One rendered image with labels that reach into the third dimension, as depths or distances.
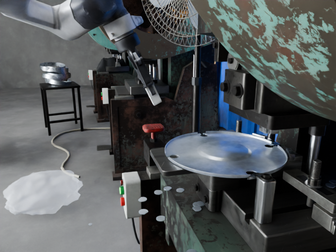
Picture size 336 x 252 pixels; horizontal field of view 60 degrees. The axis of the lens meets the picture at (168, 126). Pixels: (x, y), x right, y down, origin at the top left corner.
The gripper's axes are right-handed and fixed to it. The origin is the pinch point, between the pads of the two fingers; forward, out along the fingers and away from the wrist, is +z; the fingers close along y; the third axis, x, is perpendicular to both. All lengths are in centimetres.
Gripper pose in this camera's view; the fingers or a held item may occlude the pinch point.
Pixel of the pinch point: (153, 94)
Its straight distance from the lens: 97.3
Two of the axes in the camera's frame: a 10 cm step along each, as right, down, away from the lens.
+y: 2.5, 2.8, -9.2
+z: 4.1, 8.3, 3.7
